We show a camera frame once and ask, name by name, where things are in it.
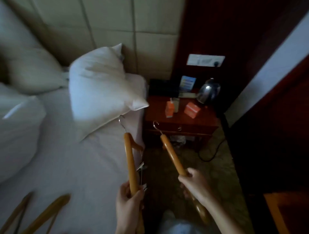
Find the clear drinking glass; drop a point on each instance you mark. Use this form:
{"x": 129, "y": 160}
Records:
{"x": 176, "y": 104}

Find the white wall switch panel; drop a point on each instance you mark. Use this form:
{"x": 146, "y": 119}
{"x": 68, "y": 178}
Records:
{"x": 205, "y": 60}

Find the orange wooden furniture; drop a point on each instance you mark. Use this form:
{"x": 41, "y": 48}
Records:
{"x": 286, "y": 213}

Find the white remote control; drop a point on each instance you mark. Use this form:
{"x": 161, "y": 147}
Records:
{"x": 187, "y": 95}

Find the white folded duvet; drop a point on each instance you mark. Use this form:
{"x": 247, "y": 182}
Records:
{"x": 17, "y": 130}

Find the crumpled plastic bag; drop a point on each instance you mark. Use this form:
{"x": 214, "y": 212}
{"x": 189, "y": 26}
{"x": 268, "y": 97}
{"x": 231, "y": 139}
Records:
{"x": 177, "y": 140}

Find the flat orange box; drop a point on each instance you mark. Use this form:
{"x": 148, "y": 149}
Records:
{"x": 192, "y": 110}

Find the white plump pillow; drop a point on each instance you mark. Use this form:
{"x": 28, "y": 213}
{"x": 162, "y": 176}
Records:
{"x": 99, "y": 89}

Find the wooden hanger with metal clips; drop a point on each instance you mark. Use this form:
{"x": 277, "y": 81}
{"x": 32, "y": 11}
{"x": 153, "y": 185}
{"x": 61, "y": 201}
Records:
{"x": 130, "y": 156}

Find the black telephone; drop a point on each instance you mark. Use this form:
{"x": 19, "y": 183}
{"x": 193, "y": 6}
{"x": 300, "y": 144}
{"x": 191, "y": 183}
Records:
{"x": 160, "y": 88}

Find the dark red wooden door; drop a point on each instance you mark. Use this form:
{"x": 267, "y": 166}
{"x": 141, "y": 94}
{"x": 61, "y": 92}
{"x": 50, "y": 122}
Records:
{"x": 277, "y": 135}

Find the white flat pillow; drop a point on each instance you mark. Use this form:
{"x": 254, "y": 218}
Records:
{"x": 26, "y": 57}

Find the bed with white sheet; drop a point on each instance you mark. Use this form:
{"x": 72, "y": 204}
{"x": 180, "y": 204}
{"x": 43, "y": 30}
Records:
{"x": 79, "y": 168}

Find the red wooden nightstand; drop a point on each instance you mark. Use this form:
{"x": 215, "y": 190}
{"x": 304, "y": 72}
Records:
{"x": 179, "y": 120}

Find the person's grey clothing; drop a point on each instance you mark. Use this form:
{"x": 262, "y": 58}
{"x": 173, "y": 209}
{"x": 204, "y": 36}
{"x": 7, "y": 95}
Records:
{"x": 178, "y": 227}

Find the person's right thumb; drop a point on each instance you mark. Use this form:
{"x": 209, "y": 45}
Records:
{"x": 193, "y": 172}

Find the person's left thumb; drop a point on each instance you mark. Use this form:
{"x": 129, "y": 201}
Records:
{"x": 140, "y": 192}

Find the person's left hand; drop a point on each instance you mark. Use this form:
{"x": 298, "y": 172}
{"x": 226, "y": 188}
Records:
{"x": 126, "y": 209}

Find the person's right hand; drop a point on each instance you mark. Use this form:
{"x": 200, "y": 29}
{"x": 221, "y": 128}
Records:
{"x": 198, "y": 186}

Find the blue standing card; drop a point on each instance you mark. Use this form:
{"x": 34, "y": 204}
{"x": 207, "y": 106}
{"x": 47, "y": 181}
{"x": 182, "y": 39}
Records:
{"x": 187, "y": 84}

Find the beige padded headboard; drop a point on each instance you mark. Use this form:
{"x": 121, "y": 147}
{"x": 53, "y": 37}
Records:
{"x": 115, "y": 26}

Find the plain wooden clothes hanger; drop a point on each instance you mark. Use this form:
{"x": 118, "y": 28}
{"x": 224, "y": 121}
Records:
{"x": 172, "y": 156}

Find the person's left forearm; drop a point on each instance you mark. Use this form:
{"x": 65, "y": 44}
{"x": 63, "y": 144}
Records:
{"x": 126, "y": 229}

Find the tall orange box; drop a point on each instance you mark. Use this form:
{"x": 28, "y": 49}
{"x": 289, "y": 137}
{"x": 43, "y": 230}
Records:
{"x": 169, "y": 109}

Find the silver electric kettle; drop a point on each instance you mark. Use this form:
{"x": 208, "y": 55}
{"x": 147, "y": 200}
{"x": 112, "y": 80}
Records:
{"x": 208, "y": 92}

